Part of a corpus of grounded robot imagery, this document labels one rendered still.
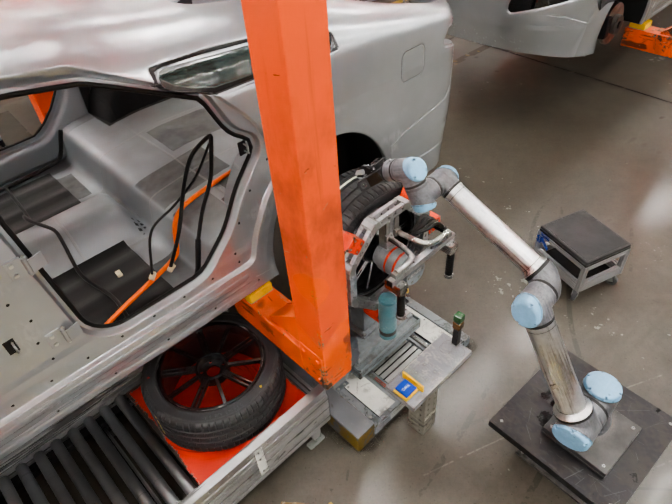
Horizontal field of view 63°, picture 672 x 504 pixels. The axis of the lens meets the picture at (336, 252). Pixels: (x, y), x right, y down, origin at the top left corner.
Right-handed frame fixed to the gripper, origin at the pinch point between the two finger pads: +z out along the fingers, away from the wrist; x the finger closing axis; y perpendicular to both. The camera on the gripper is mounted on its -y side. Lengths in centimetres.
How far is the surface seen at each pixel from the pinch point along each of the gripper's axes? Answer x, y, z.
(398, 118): 1, 53, 26
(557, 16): -23, 251, 62
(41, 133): 81, -65, 189
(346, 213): -11.0, -12.1, 2.0
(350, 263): -28.8, -23.6, -0.4
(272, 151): 36, -46, -37
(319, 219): 9, -43, -36
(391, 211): -20.3, 3.0, -6.3
